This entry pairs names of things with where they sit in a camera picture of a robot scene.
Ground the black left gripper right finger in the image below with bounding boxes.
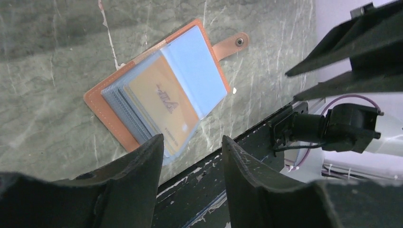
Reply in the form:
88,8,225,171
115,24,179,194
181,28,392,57
222,136,403,228

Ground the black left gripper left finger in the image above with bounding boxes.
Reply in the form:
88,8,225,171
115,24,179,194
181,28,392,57
0,134,164,228

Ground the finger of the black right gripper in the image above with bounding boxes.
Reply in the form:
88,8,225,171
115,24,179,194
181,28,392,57
286,1,403,76
294,63,403,101

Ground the orange credit card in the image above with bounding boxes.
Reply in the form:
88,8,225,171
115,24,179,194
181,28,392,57
123,55,200,156

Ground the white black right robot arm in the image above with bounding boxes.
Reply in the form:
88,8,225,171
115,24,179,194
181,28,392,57
269,0,403,156

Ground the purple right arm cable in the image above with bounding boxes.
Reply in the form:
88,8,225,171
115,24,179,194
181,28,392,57
285,94,382,172

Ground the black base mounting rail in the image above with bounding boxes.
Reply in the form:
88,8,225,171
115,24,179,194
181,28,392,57
153,101,309,228

